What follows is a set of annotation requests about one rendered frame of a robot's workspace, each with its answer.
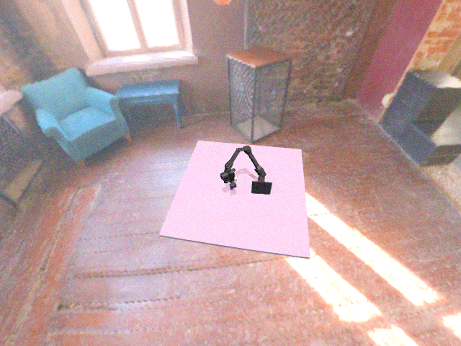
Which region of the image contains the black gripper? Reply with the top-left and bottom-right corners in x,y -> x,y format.
228,176 -> 237,188

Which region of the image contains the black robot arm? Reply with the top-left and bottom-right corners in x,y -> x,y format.
220,145 -> 267,184

